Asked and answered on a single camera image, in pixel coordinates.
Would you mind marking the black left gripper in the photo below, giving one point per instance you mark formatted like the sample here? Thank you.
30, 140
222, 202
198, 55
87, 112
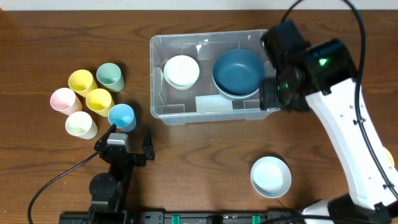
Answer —
125, 157

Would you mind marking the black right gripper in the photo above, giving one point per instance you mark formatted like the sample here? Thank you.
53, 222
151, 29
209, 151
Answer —
267, 94

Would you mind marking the dark blue large bowl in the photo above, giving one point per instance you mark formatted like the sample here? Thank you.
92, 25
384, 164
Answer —
238, 71

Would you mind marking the white small bowl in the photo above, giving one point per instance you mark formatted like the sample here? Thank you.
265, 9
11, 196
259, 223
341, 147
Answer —
181, 72

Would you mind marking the light grey small bowl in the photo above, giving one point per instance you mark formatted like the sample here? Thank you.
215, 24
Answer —
271, 177

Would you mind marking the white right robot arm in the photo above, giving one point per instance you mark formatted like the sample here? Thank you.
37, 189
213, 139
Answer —
323, 78

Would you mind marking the light blue cup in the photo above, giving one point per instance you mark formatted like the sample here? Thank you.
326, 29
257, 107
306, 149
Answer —
123, 116

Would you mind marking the cream white cup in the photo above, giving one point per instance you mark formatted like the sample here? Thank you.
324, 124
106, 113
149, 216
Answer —
80, 124

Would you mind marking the yellow cup lower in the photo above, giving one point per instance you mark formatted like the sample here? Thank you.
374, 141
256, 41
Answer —
100, 101

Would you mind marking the yellow cup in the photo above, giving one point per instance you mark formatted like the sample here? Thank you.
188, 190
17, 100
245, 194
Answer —
100, 101
82, 82

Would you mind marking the green cup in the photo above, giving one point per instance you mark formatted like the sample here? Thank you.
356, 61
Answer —
110, 75

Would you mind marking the pink cup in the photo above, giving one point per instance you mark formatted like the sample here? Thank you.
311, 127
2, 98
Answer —
64, 100

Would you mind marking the yellow cup upper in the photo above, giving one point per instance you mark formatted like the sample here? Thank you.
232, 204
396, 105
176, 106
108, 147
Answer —
82, 82

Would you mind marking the clear plastic storage bin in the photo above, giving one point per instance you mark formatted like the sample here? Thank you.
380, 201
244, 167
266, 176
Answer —
210, 76

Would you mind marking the yellow bowl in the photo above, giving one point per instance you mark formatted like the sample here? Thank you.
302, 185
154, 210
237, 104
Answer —
390, 157

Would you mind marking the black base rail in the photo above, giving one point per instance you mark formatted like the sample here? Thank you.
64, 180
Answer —
273, 216

